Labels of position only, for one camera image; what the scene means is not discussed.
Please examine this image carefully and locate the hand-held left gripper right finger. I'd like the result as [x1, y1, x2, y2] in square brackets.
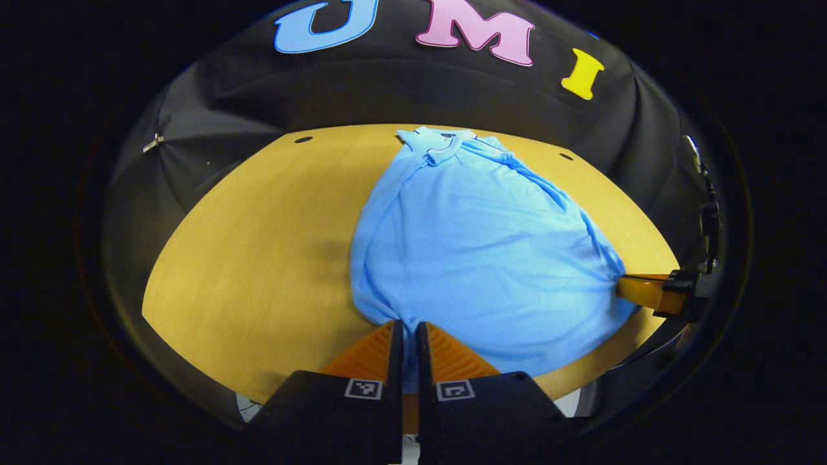
[415, 321, 569, 465]

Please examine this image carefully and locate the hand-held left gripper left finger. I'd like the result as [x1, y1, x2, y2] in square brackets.
[249, 320, 404, 465]

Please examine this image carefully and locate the light blue T-shirt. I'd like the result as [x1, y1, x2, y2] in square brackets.
[349, 126, 640, 395]

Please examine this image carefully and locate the black backdrop cloth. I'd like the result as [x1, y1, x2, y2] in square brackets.
[103, 0, 711, 304]

